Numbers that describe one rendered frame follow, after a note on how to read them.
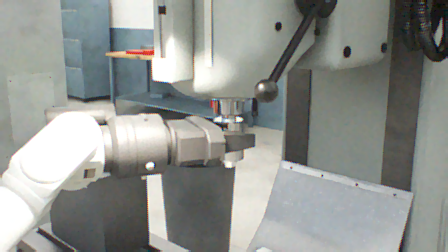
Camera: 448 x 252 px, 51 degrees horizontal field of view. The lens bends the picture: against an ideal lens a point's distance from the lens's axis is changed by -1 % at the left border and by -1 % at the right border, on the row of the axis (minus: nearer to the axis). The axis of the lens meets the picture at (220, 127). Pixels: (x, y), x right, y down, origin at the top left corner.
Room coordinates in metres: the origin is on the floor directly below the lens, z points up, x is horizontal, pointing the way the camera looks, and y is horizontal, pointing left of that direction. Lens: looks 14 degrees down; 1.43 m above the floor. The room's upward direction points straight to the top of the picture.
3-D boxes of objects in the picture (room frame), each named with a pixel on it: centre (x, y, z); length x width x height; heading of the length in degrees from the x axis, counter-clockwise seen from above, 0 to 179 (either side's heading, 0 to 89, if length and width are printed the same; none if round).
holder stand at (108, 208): (0.99, 0.28, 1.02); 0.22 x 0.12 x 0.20; 48
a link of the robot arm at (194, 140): (0.67, 0.07, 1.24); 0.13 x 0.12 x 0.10; 22
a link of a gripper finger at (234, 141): (0.67, -0.02, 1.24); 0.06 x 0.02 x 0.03; 112
